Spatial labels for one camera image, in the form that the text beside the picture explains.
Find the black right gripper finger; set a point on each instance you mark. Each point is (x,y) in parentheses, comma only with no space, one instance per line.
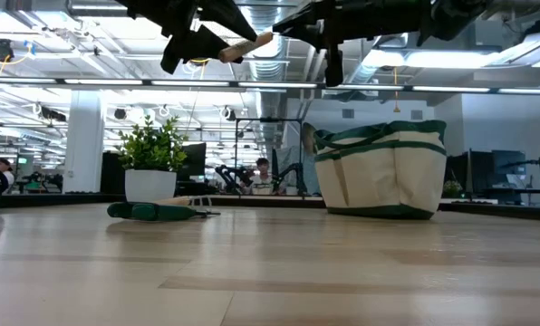
(313,35)
(306,22)

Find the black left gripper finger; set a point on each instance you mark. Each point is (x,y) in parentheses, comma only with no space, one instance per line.
(224,18)
(193,47)

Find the beige green gardening bag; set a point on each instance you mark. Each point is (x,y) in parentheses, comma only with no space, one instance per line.
(378,181)

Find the background black robot arm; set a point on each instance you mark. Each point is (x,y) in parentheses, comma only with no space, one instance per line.
(231,176)

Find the monitor on arm mount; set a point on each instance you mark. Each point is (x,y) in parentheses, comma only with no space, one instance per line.
(508,167)

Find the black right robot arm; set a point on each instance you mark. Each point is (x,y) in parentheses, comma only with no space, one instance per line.
(456,18)

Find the dark computer monitor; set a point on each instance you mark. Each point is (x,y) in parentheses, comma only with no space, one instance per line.
(195,158)
(471,172)

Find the person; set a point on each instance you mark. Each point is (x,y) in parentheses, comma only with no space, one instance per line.
(263,167)
(299,167)
(2,166)

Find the green plant in white pot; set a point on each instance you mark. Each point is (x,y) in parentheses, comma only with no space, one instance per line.
(150,185)

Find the dark cabinet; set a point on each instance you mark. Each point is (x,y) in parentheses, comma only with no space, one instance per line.
(113,174)

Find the white column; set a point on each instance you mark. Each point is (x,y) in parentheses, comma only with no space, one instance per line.
(83,149)

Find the small potted plant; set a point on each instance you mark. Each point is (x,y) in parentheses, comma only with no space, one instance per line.
(452,188)

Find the silver ventilation duct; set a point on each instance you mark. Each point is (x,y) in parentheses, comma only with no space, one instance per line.
(270,68)

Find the silver spiral duct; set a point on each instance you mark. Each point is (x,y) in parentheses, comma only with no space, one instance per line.
(365,72)

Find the black rectangular stand frame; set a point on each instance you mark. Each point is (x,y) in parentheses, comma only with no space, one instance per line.
(270,120)

